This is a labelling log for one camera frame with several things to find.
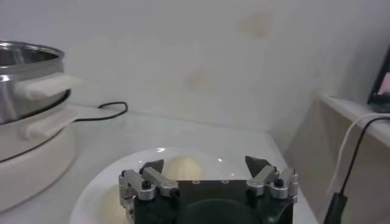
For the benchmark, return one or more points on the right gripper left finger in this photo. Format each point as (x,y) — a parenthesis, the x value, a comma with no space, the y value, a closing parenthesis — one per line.
(155,179)

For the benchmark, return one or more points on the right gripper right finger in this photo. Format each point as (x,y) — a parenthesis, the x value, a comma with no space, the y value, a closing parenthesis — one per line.
(263,178)

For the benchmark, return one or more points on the white steamed baozi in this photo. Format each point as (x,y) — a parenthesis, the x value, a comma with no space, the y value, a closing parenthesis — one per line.
(112,205)
(182,167)

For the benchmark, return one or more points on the steel steamer pot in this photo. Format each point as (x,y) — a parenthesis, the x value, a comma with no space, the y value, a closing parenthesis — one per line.
(30,170)

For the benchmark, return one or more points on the stainless steel steamer basket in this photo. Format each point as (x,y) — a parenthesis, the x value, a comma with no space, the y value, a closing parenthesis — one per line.
(7,100)

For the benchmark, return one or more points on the white round plate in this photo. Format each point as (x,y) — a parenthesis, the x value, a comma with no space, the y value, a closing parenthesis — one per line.
(91,194)

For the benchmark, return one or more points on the black power adapter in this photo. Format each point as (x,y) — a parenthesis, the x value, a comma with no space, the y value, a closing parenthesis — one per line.
(335,210)

